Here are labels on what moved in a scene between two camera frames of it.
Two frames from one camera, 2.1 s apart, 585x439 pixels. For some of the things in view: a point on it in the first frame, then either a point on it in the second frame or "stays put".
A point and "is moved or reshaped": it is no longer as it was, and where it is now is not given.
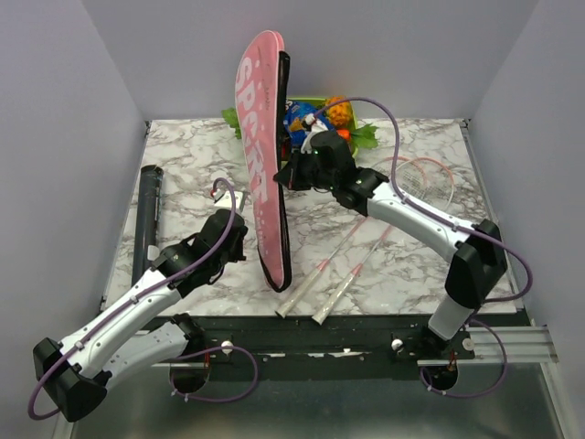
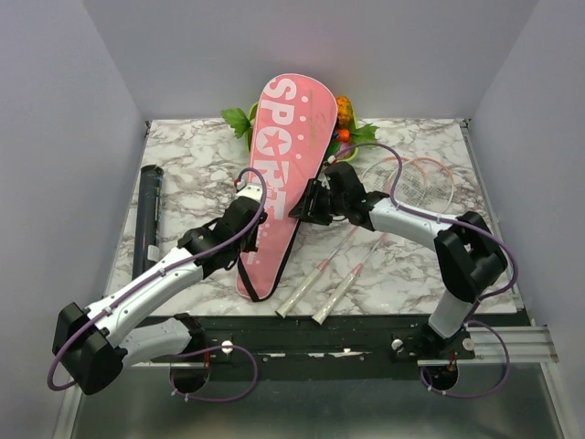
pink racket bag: [262, 74] is moved or reshaped
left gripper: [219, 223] → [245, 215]
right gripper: [289, 175] → [313, 190]
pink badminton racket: [426, 182] stays put
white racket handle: [281, 310] stays put
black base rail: [324, 338] stays put
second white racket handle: [331, 303] stays put
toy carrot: [344, 133] stays put
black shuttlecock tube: [147, 219] stays put
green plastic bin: [355, 150] → [342, 134]
